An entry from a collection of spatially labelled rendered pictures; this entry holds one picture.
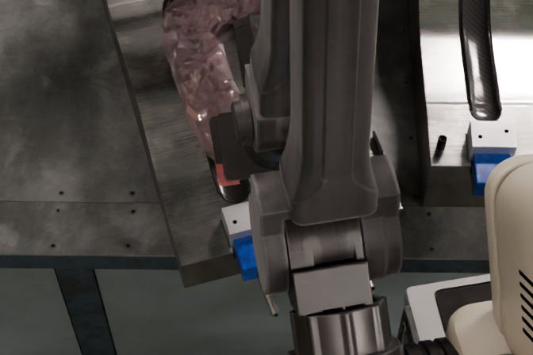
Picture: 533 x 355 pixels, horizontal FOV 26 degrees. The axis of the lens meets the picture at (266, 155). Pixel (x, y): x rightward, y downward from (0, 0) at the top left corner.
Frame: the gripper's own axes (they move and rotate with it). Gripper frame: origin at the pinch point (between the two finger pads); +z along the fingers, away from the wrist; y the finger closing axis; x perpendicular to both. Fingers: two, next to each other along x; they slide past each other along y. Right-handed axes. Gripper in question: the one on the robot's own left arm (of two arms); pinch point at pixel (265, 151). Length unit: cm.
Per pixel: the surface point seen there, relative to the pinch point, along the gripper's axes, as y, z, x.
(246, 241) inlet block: 2.6, 10.1, 8.3
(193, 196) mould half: 7.3, 14.7, 2.1
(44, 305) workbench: 29, 44, 11
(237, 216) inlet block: 3.1, 10.0, 5.5
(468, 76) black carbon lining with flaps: -27.4, 15.9, -7.1
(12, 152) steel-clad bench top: 28.1, 26.0, -7.8
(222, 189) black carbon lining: 3.9, 15.3, 1.8
